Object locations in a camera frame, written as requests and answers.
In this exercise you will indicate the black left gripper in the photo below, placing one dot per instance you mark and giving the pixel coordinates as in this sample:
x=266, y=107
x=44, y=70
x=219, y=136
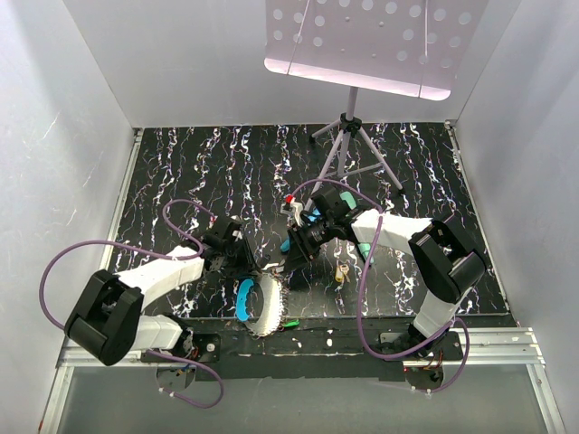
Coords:
x=248, y=267

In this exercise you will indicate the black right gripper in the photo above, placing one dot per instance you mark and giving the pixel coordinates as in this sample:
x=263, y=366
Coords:
x=300, y=254

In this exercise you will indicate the orange capped key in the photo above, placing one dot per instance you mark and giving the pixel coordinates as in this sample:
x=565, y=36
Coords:
x=342, y=273

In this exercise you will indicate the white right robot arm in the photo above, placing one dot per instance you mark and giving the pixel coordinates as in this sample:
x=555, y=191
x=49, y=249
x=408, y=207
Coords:
x=449, y=260

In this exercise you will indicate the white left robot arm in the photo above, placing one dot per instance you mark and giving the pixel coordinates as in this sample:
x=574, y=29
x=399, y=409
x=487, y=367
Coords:
x=108, y=320

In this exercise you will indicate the green toy microphone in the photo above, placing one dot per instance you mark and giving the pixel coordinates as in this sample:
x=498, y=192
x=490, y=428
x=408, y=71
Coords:
x=362, y=248

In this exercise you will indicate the pink perforated music stand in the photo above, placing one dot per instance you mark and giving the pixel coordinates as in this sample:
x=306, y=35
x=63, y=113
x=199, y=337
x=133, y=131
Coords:
x=407, y=48

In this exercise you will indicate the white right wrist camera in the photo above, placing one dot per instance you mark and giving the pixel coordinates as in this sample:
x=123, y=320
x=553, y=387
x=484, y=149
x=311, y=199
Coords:
x=292, y=209

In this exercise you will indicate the black table front rail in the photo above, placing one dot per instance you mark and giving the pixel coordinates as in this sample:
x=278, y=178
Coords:
x=316, y=348

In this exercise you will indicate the aluminium frame right rail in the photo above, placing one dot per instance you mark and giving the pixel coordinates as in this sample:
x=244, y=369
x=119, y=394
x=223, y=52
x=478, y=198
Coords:
x=512, y=344

